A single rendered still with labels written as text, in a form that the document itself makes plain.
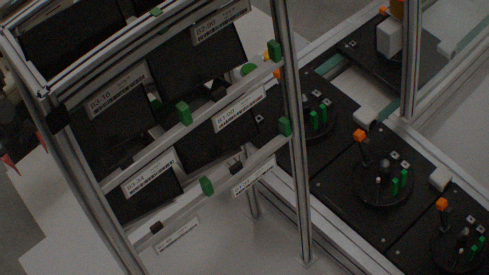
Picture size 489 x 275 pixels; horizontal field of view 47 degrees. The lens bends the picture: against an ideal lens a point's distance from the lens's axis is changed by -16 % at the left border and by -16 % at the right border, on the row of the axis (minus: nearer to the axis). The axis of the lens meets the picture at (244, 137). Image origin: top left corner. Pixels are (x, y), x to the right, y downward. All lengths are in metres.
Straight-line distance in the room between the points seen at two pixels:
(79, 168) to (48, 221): 0.85
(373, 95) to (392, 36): 0.34
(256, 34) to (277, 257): 0.70
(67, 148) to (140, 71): 0.12
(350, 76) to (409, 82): 0.28
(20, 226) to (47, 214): 1.16
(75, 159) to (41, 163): 0.97
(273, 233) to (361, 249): 0.24
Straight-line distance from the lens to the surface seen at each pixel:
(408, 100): 1.43
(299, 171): 1.08
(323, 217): 1.33
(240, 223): 1.45
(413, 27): 1.26
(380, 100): 1.57
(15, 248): 2.71
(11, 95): 2.13
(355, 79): 1.61
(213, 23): 0.75
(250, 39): 1.82
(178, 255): 1.43
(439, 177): 1.35
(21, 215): 2.79
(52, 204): 1.62
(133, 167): 0.81
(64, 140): 0.71
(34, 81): 0.70
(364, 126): 1.43
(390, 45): 1.28
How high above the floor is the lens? 2.09
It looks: 51 degrees down
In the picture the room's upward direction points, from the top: 12 degrees counter-clockwise
